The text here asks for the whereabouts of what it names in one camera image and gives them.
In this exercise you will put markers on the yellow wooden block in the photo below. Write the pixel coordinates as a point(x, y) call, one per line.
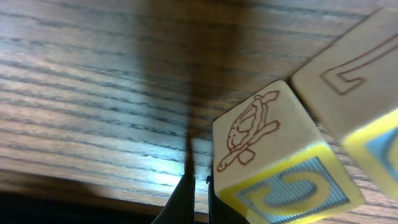
point(351, 87)

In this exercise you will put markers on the plain wooden block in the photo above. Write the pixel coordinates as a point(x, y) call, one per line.
point(272, 165)

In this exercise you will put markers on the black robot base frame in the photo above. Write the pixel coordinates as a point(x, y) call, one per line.
point(21, 209)

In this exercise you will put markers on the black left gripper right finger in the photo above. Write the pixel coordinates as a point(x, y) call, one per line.
point(219, 212)

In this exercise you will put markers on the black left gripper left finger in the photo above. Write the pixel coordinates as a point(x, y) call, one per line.
point(180, 207)

